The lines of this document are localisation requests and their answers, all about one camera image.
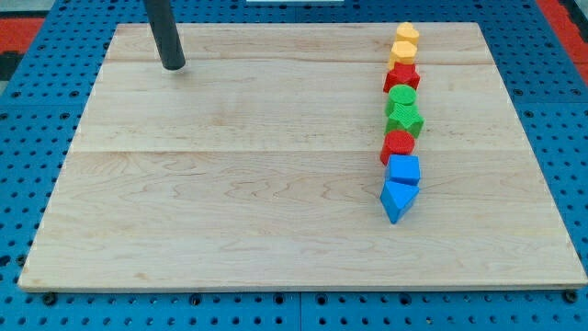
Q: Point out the yellow heart block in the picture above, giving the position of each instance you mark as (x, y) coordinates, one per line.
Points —
(407, 32)

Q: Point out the light wooden board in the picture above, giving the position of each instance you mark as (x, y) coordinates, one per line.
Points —
(256, 168)

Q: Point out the red cylinder block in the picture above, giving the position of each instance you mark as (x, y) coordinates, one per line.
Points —
(396, 142)

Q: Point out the blue triangle block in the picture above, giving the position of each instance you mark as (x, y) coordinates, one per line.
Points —
(397, 198)

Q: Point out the blue cube block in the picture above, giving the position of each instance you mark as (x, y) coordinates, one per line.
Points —
(404, 169)

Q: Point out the green star block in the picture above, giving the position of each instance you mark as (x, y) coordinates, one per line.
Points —
(404, 118)

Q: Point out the green cylinder block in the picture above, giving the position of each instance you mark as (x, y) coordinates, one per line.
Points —
(400, 94)

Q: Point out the red star block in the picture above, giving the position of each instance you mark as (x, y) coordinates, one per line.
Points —
(401, 74)

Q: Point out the yellow hexagon block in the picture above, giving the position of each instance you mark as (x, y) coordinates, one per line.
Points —
(402, 52)

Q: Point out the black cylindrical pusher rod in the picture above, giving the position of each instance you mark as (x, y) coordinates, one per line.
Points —
(165, 33)

